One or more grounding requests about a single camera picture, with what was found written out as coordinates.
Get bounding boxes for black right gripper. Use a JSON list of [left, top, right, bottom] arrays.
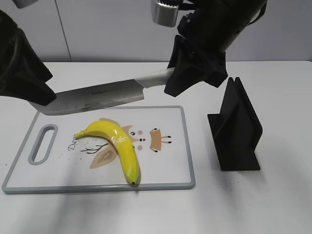
[[164, 14, 228, 97]]

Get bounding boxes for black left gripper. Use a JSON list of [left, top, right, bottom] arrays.
[[0, 11, 57, 105]]

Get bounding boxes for knife with white handle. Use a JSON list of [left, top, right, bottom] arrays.
[[30, 68, 174, 116]]

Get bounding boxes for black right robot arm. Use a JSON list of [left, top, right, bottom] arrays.
[[164, 0, 267, 97]]

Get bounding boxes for yellow plastic banana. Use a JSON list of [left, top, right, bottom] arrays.
[[74, 120, 140, 186]]

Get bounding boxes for white grey-rimmed cutting board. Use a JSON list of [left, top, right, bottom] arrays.
[[2, 106, 195, 194]]

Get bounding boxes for black knife stand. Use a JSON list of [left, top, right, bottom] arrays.
[[207, 77, 263, 171]]

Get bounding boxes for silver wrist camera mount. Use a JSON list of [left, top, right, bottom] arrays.
[[151, 0, 183, 27]]

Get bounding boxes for silver left wrist mount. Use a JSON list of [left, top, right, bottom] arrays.
[[13, 0, 38, 9]]

